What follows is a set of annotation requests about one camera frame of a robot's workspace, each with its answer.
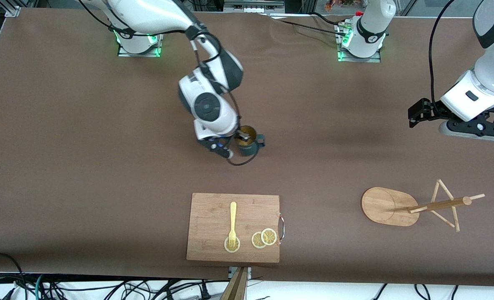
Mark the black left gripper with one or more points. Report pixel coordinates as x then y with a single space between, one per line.
432 110

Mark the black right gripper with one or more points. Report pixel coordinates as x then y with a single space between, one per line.
243 136

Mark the teal cup yellow inside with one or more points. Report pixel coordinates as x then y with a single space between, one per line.
251 148

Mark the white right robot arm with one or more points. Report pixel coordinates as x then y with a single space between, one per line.
207 108

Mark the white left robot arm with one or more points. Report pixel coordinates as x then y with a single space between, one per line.
370 29

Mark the wooden cup rack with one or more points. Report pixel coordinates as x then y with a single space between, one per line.
384 206

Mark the yellow plastic fork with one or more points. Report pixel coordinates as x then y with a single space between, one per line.
233 216

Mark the lemon slice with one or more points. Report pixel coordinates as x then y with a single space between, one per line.
256 241
236 246
269 236

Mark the brown table cover sheet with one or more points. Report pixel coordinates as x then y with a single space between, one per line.
105 125

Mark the aluminium arm base plate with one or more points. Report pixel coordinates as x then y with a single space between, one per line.
359 59
138 54

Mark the metal post bracket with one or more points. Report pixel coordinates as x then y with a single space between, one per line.
231 271

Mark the wooden post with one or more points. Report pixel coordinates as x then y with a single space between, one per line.
236 289

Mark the aluminium corner bracket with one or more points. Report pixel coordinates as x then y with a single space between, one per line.
13 11

